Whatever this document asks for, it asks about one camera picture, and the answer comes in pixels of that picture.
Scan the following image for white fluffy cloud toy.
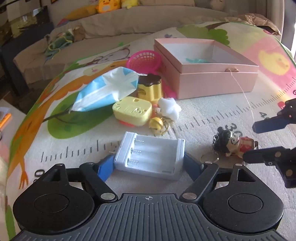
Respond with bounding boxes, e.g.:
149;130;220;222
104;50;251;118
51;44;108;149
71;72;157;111
158;98;182;121

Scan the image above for colourful cartoon play mat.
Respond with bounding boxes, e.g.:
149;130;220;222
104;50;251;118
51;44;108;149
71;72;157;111
3;22;295;240

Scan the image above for beige pillow cushion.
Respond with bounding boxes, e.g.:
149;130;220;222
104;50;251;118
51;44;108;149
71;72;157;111
139;0;195;6

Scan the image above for pink plastic toy basket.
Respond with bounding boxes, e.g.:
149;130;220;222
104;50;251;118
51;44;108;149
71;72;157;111
126;50;162;75

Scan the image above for yellow cheese-shaped toy box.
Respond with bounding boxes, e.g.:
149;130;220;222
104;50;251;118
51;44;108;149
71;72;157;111
112;96;152;126

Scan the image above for yellow long plush pillow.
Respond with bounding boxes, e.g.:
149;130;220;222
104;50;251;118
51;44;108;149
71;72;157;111
65;5;97;21

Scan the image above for grey neck pillow bear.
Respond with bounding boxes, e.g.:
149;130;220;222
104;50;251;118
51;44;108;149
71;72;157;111
210;0;226;11

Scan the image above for crumpled brown blanket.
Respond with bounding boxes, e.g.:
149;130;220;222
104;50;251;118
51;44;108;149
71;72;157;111
176;13;282;35

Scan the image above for gold bell keychain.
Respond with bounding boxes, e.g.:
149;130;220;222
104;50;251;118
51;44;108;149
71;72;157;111
149;116;174;136

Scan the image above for orange pencil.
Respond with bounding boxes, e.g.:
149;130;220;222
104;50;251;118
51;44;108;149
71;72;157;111
0;113;12;130

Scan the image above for teal plastic toy piece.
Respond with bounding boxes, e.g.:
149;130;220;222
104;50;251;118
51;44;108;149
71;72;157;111
186;58;210;64

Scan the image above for blue white tissue pack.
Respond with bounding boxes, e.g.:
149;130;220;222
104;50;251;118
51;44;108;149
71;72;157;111
71;67;145;112

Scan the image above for chibi doll keychain figure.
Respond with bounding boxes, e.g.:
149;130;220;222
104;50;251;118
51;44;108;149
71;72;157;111
200;126;259;163

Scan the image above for yellow brown toy stool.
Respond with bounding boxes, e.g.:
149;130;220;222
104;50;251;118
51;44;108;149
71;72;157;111
137;74;163;105

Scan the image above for small yellow green plush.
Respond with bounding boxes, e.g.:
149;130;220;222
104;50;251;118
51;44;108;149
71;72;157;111
121;0;138;9

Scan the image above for white battery holder case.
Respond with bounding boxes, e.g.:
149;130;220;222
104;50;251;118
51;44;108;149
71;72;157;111
114;132;185;180

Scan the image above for beige sofa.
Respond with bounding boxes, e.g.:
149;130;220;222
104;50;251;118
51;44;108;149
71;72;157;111
14;6;228;84

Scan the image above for green knitted cloth bundle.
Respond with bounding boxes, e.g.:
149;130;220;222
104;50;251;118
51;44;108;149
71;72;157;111
45;31;74;59

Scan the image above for pink cardboard box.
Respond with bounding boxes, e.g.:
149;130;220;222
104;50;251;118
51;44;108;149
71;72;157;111
154;38;259;99

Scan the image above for yellow duck plush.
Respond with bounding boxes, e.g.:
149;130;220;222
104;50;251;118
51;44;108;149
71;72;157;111
96;0;121;14

